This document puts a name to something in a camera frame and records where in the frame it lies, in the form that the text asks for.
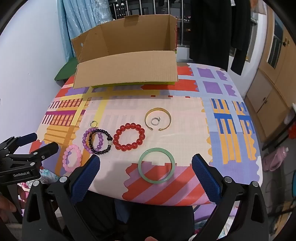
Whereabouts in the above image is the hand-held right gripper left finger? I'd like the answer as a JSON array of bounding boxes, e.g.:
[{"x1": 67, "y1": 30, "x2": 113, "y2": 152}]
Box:
[{"x1": 22, "y1": 154, "x2": 101, "y2": 241}]

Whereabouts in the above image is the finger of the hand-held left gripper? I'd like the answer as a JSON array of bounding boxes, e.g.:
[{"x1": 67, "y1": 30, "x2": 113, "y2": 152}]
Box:
[
  {"x1": 7, "y1": 142, "x2": 59, "y2": 167},
  {"x1": 0, "y1": 133, "x2": 38, "y2": 154}
]

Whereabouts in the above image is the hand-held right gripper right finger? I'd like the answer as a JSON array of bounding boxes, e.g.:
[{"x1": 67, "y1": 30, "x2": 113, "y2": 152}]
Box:
[{"x1": 191, "y1": 153, "x2": 270, "y2": 241}]

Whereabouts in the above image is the pink bead bracelet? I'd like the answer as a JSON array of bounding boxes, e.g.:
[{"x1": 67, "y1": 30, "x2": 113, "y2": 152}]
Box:
[{"x1": 62, "y1": 144, "x2": 82, "y2": 172}]

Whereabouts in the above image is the dark bead bracelet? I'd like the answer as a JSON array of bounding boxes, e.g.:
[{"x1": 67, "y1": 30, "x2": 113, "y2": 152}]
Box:
[{"x1": 88, "y1": 129, "x2": 114, "y2": 155}]

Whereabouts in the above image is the green jade bangle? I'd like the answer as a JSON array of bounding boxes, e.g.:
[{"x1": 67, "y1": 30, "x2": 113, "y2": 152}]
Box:
[{"x1": 138, "y1": 148, "x2": 175, "y2": 184}]

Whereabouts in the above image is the red bead bracelet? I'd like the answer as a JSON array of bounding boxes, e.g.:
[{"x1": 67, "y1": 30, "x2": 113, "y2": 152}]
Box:
[{"x1": 113, "y1": 123, "x2": 146, "y2": 151}]

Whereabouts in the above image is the cardboard box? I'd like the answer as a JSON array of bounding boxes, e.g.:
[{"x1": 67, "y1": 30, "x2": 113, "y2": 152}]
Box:
[{"x1": 71, "y1": 14, "x2": 179, "y2": 89}]

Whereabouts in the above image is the person's left hand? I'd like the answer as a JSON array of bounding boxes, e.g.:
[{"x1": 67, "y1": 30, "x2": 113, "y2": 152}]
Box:
[{"x1": 0, "y1": 192, "x2": 17, "y2": 223}]

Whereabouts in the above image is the printed blanket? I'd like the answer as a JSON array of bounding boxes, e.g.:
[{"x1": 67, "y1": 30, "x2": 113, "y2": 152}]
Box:
[{"x1": 14, "y1": 168, "x2": 60, "y2": 216}]

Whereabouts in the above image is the pink bottle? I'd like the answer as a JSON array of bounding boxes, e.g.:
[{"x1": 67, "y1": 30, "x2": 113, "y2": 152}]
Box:
[{"x1": 264, "y1": 146, "x2": 289, "y2": 172}]

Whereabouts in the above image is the dark green cushion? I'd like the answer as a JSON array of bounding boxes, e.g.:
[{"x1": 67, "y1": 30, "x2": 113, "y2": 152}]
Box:
[{"x1": 54, "y1": 57, "x2": 78, "y2": 81}]

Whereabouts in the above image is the gold open cuff bangle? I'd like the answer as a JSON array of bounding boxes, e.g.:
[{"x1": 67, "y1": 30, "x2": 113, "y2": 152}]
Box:
[{"x1": 144, "y1": 107, "x2": 172, "y2": 131}]

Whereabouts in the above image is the wooden cabinet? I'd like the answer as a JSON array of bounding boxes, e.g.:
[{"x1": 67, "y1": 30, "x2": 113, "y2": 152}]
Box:
[{"x1": 244, "y1": 7, "x2": 296, "y2": 144}]

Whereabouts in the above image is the light blue curtain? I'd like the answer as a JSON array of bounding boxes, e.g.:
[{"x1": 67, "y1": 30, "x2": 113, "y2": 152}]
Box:
[{"x1": 57, "y1": 0, "x2": 111, "y2": 63}]

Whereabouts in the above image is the metal balcony railing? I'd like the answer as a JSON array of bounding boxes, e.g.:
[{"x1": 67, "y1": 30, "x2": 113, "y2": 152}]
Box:
[{"x1": 177, "y1": 16, "x2": 192, "y2": 47}]

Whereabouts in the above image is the black hanging coat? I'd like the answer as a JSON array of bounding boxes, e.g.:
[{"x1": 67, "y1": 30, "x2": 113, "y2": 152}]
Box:
[{"x1": 189, "y1": 0, "x2": 252, "y2": 75}]

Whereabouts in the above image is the black coat rack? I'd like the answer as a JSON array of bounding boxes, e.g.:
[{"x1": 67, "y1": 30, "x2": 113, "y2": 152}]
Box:
[{"x1": 114, "y1": 2, "x2": 131, "y2": 20}]

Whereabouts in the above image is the purple bead bracelet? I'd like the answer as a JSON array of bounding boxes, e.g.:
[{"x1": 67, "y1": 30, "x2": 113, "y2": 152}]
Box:
[{"x1": 82, "y1": 129, "x2": 104, "y2": 153}]

